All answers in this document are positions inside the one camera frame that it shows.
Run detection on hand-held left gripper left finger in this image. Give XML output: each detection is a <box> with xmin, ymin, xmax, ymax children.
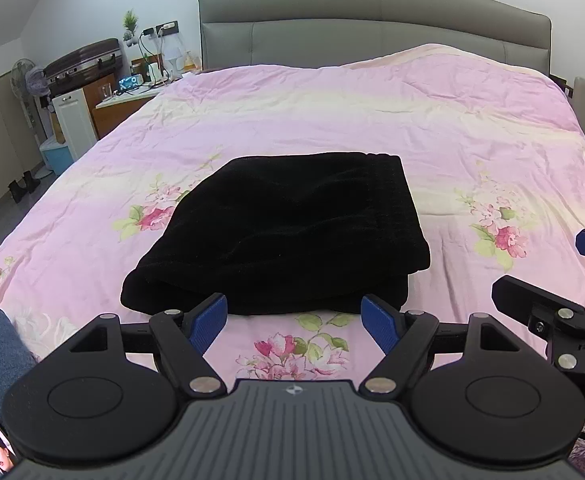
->
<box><xmin>67</xmin><ymin>292</ymin><xmax>229</xmax><ymax>397</ymax></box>

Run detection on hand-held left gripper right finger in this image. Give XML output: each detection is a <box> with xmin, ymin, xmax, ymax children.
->
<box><xmin>361</xmin><ymin>294</ymin><xmax>523</xmax><ymax>397</ymax></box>

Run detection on black pants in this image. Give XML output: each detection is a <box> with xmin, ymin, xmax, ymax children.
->
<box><xmin>121</xmin><ymin>152</ymin><xmax>432</xmax><ymax>317</ymax></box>

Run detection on pink floral blanket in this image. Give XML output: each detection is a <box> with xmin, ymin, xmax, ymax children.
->
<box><xmin>0</xmin><ymin>44</ymin><xmax>585</xmax><ymax>413</ymax></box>

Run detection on light blue storage bin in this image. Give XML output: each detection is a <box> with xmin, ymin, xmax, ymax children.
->
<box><xmin>39</xmin><ymin>137</ymin><xmax>76</xmax><ymax>176</ymax></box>

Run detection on wooden nightstand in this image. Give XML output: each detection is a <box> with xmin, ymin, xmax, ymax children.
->
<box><xmin>83</xmin><ymin>72</ymin><xmax>164</xmax><ymax>141</ymax></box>

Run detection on white cabinet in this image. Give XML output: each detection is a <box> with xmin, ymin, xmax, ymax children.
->
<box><xmin>51</xmin><ymin>87</ymin><xmax>99</xmax><ymax>162</ymax></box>

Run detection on white table lamp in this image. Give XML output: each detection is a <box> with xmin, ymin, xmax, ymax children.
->
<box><xmin>161</xmin><ymin>39</ymin><xmax>184</xmax><ymax>80</ymax></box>

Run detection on grey padded headboard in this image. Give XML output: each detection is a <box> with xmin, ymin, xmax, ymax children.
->
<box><xmin>197</xmin><ymin>0</ymin><xmax>553</xmax><ymax>79</ymax></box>

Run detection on dark brown suitcase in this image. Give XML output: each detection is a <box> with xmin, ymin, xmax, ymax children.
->
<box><xmin>42</xmin><ymin>38</ymin><xmax>124</xmax><ymax>84</ymax></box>

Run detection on standing fan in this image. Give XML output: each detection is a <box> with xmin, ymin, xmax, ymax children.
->
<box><xmin>11</xmin><ymin>57</ymin><xmax>54</xmax><ymax>181</ymax></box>

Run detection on small potted plant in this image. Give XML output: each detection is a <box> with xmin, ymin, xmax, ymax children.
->
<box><xmin>121</xmin><ymin>9</ymin><xmax>140</xmax><ymax>47</ymax></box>

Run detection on wall socket strip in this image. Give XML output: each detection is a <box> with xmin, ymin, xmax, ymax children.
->
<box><xmin>141</xmin><ymin>20</ymin><xmax>180</xmax><ymax>37</ymax></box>

